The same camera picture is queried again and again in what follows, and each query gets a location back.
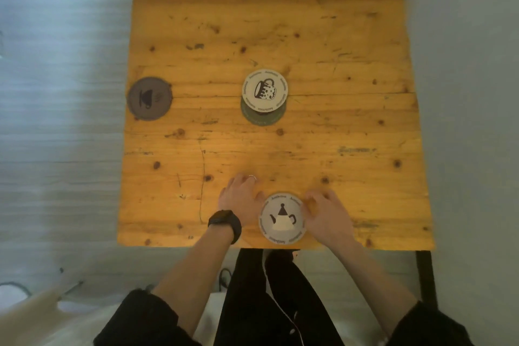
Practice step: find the white coaster with teapot print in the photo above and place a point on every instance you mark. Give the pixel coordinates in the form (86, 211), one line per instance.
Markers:
(282, 218)

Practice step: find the person's left thumb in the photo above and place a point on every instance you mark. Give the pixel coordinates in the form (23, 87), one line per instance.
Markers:
(260, 198)

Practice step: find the white coaster with mug print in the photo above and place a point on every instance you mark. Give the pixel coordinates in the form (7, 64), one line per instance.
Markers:
(264, 91)

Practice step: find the person's left forearm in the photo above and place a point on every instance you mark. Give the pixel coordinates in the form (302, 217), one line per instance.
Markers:
(198, 272)

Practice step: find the black sleeve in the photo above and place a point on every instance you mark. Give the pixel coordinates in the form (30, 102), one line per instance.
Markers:
(142, 321)
(429, 327)

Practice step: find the person's right forearm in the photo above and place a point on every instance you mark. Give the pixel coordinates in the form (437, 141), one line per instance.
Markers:
(375, 281)

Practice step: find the beige chair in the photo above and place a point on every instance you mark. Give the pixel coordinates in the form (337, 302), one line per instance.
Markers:
(36, 317)

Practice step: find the black right sleeve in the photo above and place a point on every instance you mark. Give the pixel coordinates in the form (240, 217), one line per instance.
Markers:
(429, 327)

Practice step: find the dark green coaster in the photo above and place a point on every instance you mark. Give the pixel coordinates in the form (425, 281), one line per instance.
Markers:
(259, 118)

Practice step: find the black wristwatch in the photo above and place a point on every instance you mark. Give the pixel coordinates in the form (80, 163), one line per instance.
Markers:
(227, 223)

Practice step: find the person's right hand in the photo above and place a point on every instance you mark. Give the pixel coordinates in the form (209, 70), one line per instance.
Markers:
(330, 222)

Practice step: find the black left sleeve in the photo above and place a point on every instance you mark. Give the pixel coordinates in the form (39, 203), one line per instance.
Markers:
(142, 321)

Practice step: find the white round object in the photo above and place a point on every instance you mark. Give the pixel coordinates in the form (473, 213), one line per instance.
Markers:
(12, 295)

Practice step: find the black table leg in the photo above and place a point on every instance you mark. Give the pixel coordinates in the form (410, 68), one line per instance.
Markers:
(425, 276)

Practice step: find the person's left hand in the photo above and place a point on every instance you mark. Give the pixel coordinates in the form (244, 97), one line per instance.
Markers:
(239, 199)

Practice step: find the person's right thumb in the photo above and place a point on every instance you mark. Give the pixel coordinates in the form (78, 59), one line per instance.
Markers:
(310, 200)

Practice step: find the dark grey coaster with cup print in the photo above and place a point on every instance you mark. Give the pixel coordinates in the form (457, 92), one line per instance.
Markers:
(149, 98)

